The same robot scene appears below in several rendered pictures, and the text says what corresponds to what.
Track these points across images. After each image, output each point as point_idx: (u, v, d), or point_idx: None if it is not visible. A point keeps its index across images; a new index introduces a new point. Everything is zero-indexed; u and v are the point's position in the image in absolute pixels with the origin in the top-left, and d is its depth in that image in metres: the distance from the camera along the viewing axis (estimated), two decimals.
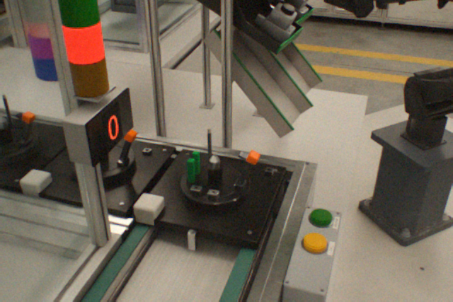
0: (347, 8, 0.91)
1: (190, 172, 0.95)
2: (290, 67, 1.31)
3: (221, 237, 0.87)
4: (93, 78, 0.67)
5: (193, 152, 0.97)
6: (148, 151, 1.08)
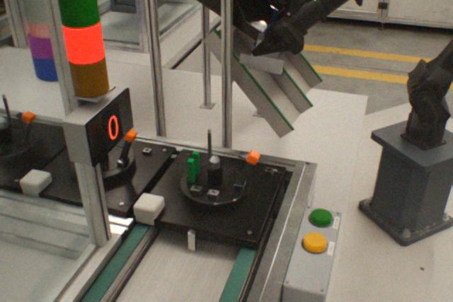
0: (279, 49, 0.89)
1: (190, 172, 0.95)
2: (290, 67, 1.31)
3: (221, 237, 0.87)
4: (93, 78, 0.67)
5: (193, 152, 0.97)
6: (148, 151, 1.08)
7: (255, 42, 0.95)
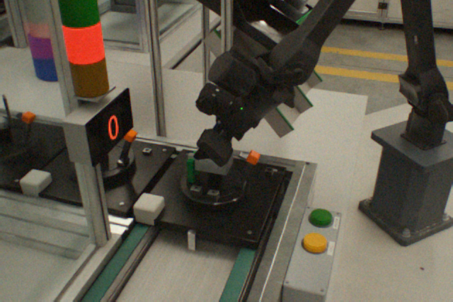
0: None
1: (190, 172, 0.95)
2: None
3: (221, 237, 0.87)
4: (93, 78, 0.67)
5: (193, 152, 0.97)
6: (148, 151, 1.08)
7: None
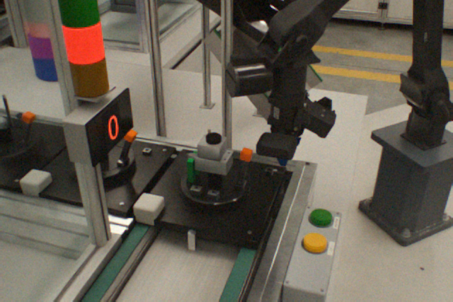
0: None
1: (190, 172, 0.95)
2: None
3: (221, 237, 0.87)
4: (93, 78, 0.67)
5: (193, 152, 0.97)
6: (148, 151, 1.08)
7: (287, 163, 0.89)
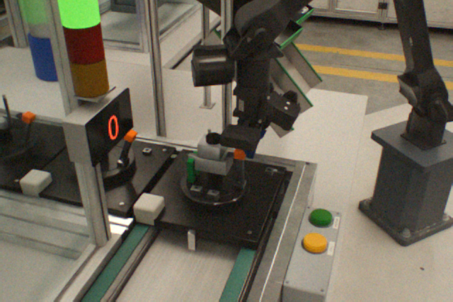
0: None
1: (190, 172, 0.95)
2: (290, 67, 1.31)
3: (221, 237, 0.87)
4: (93, 78, 0.67)
5: (193, 152, 0.97)
6: (148, 151, 1.08)
7: (253, 155, 0.91)
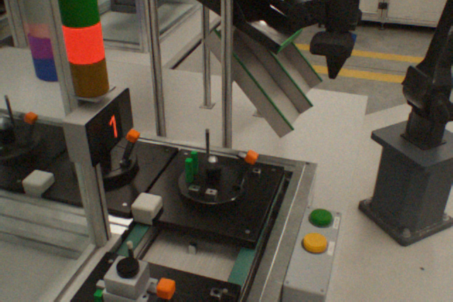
0: None
1: None
2: (290, 67, 1.31)
3: None
4: (93, 78, 0.67)
5: None
6: (257, 171, 1.02)
7: (328, 73, 0.84)
